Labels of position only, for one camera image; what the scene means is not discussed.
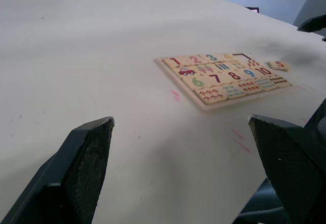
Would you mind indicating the six brown shapes picture tile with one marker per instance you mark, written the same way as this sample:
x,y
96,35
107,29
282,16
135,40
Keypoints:
x,y
210,95

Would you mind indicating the four pale shapes picture tile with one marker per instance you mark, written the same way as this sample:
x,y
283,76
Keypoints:
x,y
238,65

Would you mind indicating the number 4 tile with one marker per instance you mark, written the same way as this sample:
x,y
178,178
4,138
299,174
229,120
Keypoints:
x,y
228,56

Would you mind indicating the eight red shapes picture tile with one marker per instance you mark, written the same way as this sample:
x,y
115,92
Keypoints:
x,y
250,87

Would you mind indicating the number 9 tile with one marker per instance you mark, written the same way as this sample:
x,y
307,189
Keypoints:
x,y
249,73

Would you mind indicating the number 7 tile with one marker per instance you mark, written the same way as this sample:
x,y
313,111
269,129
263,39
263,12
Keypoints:
x,y
215,79

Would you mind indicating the nine blue shapes picture tile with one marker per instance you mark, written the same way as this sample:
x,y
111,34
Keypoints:
x,y
265,84

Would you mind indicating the small black and pink object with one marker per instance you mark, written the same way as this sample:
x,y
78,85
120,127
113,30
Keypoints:
x,y
253,9

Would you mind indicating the number 6 tile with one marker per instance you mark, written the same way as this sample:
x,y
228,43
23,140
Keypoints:
x,y
196,82

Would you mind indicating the number 1 tile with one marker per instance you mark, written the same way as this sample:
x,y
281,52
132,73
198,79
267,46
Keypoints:
x,y
175,61

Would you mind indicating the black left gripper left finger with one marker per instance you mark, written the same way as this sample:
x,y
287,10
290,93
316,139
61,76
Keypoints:
x,y
76,173

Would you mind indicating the blue bars picture tile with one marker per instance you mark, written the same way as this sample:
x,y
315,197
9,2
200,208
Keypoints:
x,y
222,67

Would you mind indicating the wooden number puzzle board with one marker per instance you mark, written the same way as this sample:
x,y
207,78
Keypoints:
x,y
201,105

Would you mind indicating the number 8 tile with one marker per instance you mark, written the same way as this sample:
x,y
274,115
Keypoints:
x,y
234,76

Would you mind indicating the number 10 tile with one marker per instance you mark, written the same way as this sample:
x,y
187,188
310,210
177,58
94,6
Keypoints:
x,y
263,71

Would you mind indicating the number 5 tile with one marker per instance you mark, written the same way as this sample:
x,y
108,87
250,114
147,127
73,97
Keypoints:
x,y
280,65

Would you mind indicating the five red shapes picture tile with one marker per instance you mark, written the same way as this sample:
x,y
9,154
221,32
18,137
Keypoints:
x,y
252,63

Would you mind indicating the number 3 tile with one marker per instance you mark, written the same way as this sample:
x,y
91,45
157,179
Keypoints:
x,y
210,57

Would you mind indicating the ten black dots picture tile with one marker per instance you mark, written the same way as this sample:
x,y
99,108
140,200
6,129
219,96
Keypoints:
x,y
279,81

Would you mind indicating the number 2 tile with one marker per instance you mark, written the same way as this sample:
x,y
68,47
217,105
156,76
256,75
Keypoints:
x,y
194,59

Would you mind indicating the seven blue shapes picture tile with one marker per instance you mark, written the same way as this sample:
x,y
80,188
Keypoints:
x,y
234,91

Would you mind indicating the ice creams picture tile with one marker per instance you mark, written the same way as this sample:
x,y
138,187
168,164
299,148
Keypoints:
x,y
205,69

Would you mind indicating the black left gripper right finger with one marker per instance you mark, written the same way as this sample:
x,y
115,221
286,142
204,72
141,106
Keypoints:
x,y
293,163

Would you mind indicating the red car picture tile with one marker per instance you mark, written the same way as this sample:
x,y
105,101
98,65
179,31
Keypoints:
x,y
186,71

